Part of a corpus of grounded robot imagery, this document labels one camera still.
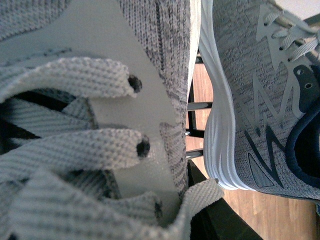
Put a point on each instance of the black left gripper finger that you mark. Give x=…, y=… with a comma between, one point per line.
x=219, y=221

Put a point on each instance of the grey knit sneaker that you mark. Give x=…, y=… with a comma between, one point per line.
x=263, y=130
x=93, y=103

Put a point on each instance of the black metal shoe rack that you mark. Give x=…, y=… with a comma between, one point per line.
x=192, y=107

